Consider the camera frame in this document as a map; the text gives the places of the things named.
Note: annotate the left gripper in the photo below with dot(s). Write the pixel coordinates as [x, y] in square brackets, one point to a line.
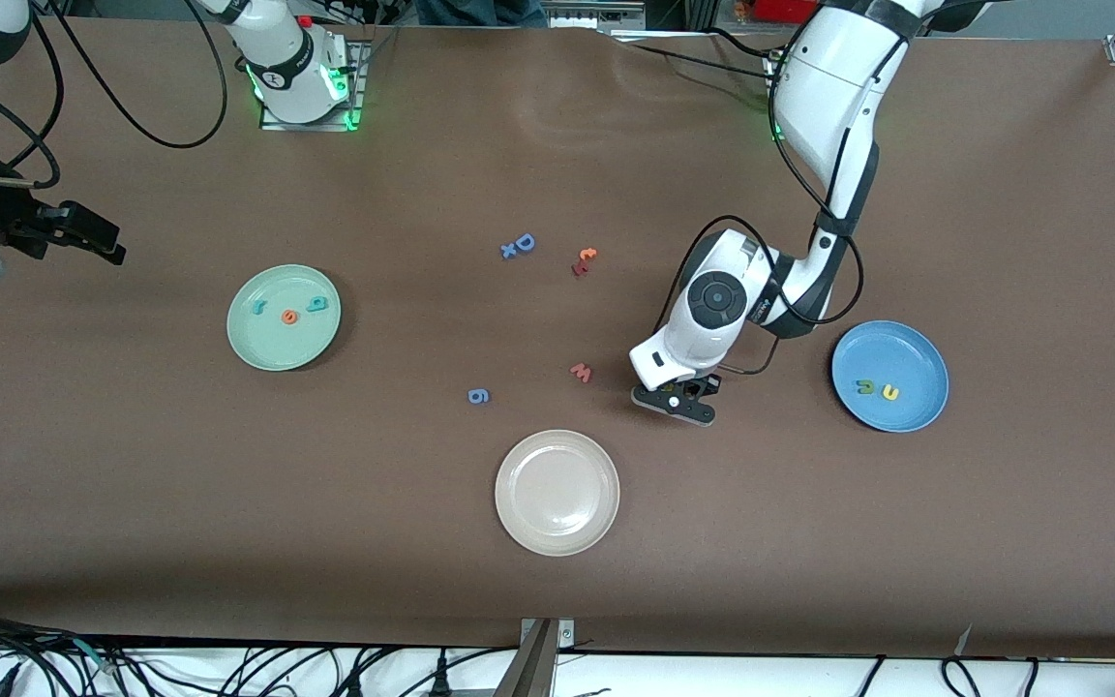
[711, 382]

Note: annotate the teal letter d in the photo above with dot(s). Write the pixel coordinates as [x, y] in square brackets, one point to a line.
[321, 304]

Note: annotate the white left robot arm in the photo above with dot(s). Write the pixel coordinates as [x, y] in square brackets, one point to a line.
[828, 97]

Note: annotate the red letter w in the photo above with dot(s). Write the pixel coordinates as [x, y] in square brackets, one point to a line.
[581, 372]

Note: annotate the beige plate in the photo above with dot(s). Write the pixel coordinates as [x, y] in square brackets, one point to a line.
[557, 493]

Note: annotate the blue letter g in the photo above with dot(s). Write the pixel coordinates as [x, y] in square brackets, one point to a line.
[478, 395]

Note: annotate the green plate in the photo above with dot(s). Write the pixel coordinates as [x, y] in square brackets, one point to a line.
[284, 339]

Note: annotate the blue letter D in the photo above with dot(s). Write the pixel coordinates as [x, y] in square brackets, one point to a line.
[525, 242]

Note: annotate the blue plate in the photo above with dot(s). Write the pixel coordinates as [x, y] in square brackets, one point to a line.
[911, 363]

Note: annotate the white paper tag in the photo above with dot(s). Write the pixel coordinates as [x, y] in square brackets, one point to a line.
[964, 639]

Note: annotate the grey metal device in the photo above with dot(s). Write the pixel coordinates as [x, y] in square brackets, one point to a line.
[606, 15]

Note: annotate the red box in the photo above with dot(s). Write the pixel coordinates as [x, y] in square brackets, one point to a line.
[780, 10]

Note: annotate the metal table edge bracket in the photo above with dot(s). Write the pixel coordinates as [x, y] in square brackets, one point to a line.
[540, 639]

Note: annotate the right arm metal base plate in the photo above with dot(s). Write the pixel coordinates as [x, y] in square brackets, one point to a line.
[356, 92]

